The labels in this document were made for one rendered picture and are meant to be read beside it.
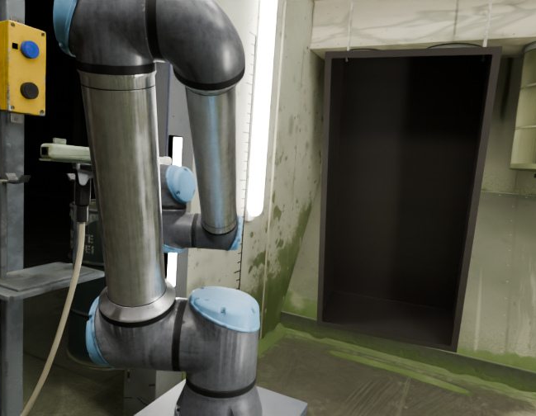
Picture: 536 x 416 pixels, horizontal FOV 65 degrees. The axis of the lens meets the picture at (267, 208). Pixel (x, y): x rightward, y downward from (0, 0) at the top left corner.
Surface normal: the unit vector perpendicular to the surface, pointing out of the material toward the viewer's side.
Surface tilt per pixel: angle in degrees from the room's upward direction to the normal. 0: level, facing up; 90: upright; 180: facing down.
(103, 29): 112
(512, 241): 57
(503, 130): 90
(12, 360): 90
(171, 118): 90
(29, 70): 90
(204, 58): 124
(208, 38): 103
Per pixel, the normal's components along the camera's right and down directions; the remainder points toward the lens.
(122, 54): 0.49, 0.43
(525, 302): -0.33, -0.48
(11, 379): 0.90, 0.11
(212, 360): -0.06, 0.16
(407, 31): -0.44, 0.07
